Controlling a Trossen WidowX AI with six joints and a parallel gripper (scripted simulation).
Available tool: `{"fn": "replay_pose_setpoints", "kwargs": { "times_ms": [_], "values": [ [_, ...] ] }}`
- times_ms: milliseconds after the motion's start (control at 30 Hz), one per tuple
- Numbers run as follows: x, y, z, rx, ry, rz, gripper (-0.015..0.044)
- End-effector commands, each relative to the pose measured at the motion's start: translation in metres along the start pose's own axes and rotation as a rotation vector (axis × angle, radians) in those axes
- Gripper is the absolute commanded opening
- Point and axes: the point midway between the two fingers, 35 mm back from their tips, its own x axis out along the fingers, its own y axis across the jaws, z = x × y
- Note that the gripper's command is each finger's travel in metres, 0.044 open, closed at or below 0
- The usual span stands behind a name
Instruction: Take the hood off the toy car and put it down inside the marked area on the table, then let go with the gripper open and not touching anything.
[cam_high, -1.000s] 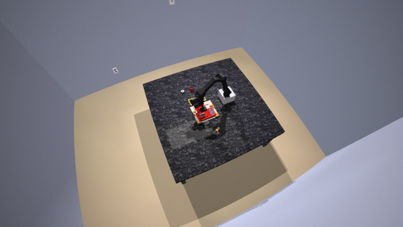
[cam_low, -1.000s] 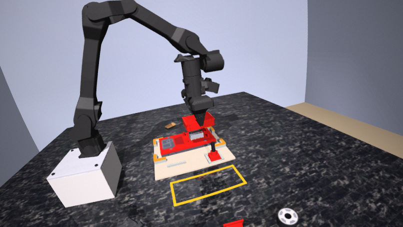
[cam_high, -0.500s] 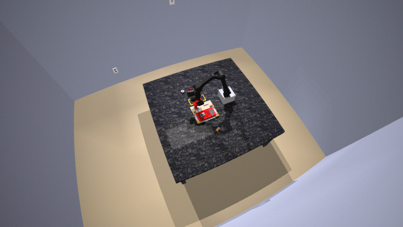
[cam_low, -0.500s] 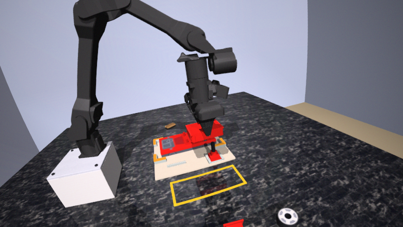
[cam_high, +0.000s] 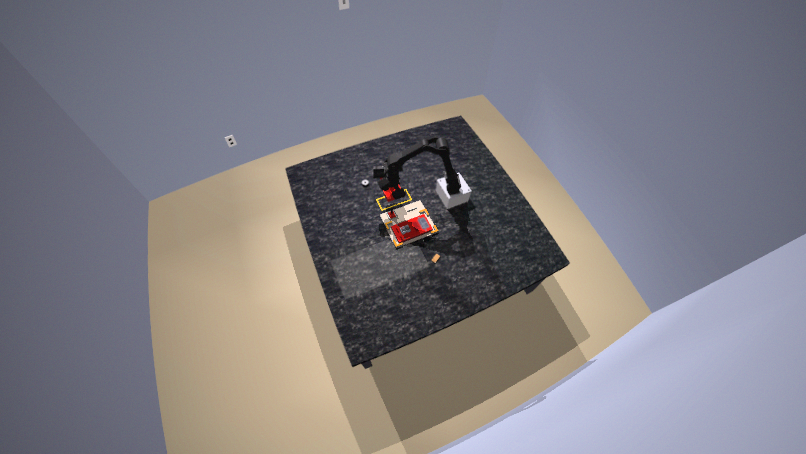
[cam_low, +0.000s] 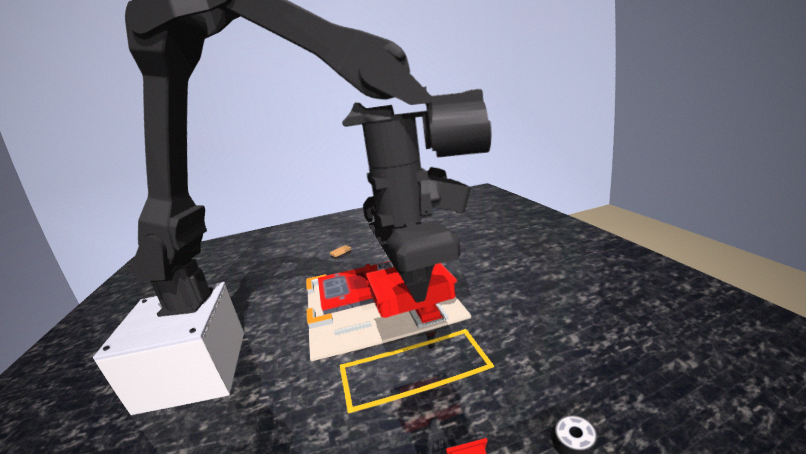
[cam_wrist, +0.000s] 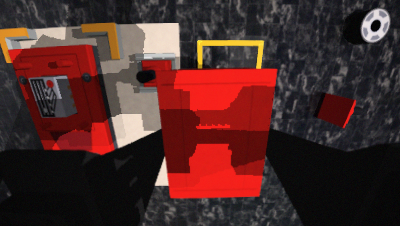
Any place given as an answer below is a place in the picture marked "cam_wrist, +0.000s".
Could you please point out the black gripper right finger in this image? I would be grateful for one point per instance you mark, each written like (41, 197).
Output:
(328, 186)

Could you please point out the yellow rectangular outline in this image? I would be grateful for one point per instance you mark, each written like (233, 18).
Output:
(231, 43)

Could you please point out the black toy wheel with white hub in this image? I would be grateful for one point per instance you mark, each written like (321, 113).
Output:
(369, 26)

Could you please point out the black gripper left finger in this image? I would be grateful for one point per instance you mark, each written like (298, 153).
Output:
(115, 186)

